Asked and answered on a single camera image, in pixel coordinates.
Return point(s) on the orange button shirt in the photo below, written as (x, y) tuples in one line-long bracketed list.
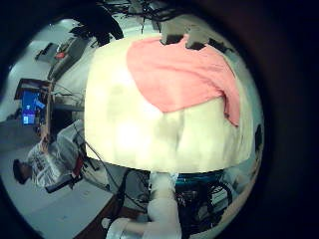
[(179, 73)]

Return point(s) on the standing person in dark clothes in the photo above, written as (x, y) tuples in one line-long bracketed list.
[(99, 23)]

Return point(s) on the black office chair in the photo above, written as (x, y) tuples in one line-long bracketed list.
[(63, 182)]

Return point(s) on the grey cart with red item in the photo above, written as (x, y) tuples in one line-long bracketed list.
[(66, 56)]

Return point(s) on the seated person in white shirt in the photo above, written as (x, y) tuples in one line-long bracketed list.
[(50, 159)]

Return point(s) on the wooden desk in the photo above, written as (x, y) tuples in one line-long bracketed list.
[(36, 83)]

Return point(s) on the blue computer monitor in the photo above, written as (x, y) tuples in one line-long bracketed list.
[(31, 106)]

